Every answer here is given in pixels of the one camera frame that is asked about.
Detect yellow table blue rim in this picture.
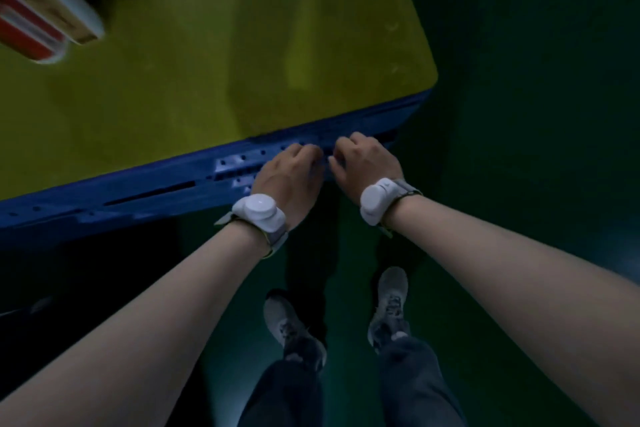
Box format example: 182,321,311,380
0,0,439,252

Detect white wrist tracker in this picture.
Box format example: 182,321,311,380
359,177,423,238
215,193,290,260

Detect person's right forearm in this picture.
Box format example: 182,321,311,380
385,196,640,427

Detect person's left leg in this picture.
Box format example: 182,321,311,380
237,341,326,427

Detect person's left hand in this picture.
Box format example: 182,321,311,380
249,143,327,232

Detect grey shoe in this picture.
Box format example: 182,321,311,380
367,266,411,348
263,290,329,368

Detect person's right leg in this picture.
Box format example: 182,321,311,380
377,334,469,427

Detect grey right shoe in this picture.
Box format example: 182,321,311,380
367,266,411,348

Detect grey left shoe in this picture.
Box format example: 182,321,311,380
263,290,329,368

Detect white right wrist tracker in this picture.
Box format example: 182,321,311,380
359,177,423,238

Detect person's left forearm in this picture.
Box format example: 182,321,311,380
0,221,271,427

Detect person's right hand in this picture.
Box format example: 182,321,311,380
327,131,405,206

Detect white left wrist tracker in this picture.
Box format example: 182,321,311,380
215,193,290,260

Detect person's leg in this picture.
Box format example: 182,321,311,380
237,341,326,427
377,334,469,427

